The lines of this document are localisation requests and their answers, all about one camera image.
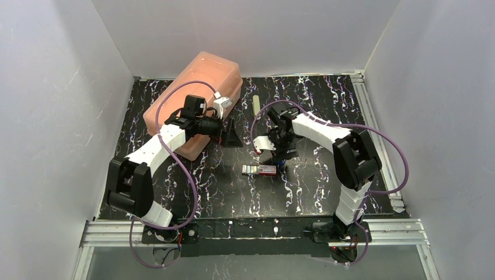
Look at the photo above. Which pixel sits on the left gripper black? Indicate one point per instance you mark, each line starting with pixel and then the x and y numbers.
pixel 224 131

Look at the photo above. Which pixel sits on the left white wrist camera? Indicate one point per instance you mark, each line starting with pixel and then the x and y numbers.
pixel 222 106

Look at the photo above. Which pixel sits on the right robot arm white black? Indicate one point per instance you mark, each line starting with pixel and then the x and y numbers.
pixel 356 160

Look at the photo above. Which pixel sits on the blue stapler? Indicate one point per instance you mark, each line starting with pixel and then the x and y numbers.
pixel 281 165

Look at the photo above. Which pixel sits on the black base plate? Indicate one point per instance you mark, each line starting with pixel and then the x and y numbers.
pixel 316 236

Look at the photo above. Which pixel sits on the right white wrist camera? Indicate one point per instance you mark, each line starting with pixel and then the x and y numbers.
pixel 263 143

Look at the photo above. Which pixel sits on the beige small stapler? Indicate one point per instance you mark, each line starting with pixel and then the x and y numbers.
pixel 256 105

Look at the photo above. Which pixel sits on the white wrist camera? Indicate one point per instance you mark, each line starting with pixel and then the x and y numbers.
pixel 263 143
pixel 222 106

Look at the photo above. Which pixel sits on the aluminium frame rail front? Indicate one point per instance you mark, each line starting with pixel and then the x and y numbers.
pixel 121 233

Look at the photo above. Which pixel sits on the red white staple box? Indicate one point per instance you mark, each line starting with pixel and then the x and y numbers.
pixel 264 170

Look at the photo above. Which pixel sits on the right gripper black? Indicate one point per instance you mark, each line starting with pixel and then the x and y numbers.
pixel 280 154

